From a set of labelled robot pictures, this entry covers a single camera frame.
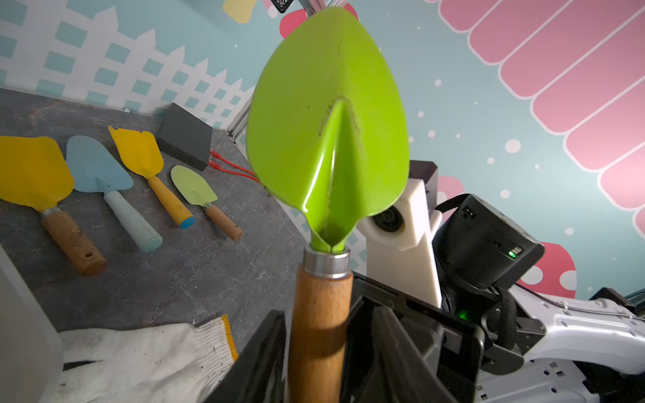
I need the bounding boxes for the black box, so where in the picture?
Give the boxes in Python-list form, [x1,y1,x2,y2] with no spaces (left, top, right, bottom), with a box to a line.
[156,103,213,171]

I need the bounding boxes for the green trowel wooden handle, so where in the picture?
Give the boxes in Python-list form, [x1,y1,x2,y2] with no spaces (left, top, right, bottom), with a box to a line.
[246,7,410,402]

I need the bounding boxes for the red cable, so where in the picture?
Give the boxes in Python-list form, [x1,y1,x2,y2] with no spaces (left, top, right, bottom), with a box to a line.
[208,149,260,183]

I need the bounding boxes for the white plastic storage box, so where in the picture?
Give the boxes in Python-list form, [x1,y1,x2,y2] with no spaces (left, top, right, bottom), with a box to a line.
[1,251,63,402]

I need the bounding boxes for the light green trowel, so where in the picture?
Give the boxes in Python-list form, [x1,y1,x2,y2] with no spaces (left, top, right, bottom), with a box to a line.
[171,165,243,241]

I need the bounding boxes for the yellow shovel wooden handle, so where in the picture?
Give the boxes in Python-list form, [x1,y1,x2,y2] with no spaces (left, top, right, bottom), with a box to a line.
[1,136,107,276]

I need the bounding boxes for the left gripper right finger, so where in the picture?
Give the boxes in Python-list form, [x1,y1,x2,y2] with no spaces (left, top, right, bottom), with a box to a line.
[372,307,456,402]

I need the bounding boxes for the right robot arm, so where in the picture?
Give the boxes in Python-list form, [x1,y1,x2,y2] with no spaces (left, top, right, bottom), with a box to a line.
[342,193,644,402]

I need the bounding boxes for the light blue trowel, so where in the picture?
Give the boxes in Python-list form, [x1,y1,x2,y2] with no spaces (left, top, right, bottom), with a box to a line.
[66,135,163,253]

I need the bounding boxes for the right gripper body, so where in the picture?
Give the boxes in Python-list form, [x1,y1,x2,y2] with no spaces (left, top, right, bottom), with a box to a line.
[352,193,546,376]

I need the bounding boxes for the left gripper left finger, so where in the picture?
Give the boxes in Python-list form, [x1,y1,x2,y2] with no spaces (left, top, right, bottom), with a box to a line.
[206,310,287,403]

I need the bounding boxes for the white work glove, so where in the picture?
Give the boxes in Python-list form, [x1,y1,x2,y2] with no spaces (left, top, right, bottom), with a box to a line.
[53,316,239,402]

